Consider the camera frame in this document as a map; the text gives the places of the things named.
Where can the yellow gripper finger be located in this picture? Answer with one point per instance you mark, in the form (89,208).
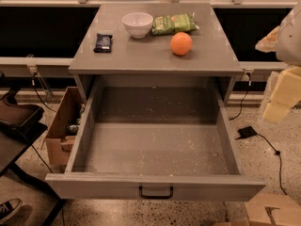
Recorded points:
(269,42)
(285,95)

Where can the orange fruit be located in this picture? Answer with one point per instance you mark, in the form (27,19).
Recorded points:
(181,44)

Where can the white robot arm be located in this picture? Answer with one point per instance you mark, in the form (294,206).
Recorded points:
(285,41)

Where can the grey open top drawer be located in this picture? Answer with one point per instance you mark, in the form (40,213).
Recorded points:
(155,132)

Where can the black power adapter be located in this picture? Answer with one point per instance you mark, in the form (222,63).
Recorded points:
(246,132)

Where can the grey cabinet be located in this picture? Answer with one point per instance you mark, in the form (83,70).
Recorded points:
(210,55)

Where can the green chip bag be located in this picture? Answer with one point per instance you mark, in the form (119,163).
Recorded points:
(172,24)

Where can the cardboard box bottom right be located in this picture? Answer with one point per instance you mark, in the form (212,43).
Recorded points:
(267,209)

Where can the white ceramic bowl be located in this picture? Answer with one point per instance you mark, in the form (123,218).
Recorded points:
(137,24)

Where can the dark blue snack bar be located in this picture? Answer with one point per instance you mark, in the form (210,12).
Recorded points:
(103,43)

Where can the can in cardboard box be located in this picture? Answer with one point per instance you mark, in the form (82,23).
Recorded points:
(72,129)

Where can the open cardboard box left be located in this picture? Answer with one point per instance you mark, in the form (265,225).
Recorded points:
(59,140)

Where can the brown chair seat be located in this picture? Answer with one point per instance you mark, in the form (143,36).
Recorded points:
(18,119)

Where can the black sneaker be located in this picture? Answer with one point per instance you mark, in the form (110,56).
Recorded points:
(9,209)

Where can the black drawer handle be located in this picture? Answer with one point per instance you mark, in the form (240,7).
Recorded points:
(155,193)

